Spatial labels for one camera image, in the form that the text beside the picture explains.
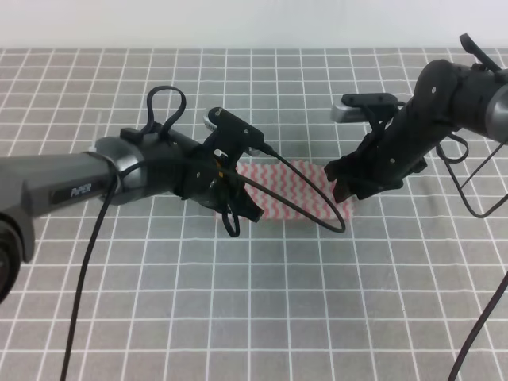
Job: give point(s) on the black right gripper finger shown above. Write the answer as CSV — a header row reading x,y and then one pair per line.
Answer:
x,y
343,169
343,189

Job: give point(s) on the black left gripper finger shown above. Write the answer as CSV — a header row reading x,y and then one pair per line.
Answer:
x,y
244,206

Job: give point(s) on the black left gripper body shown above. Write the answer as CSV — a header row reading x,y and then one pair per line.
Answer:
x,y
207,177

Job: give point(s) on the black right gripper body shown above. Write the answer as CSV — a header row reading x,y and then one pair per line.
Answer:
x,y
393,150

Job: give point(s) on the pink white wavy towel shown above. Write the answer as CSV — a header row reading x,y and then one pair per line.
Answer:
x,y
283,181

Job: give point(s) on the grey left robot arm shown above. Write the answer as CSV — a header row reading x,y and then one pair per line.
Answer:
x,y
139,166

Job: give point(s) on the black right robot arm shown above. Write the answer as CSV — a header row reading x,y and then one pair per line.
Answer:
x,y
447,97

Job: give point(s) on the grey grid tablecloth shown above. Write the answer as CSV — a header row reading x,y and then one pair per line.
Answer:
x,y
170,296

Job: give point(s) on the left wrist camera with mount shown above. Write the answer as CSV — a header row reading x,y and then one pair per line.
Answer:
x,y
230,134

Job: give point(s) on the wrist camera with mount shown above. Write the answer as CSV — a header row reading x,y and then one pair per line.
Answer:
x,y
230,134
357,108

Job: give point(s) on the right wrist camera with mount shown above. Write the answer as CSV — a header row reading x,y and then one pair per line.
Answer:
x,y
357,108

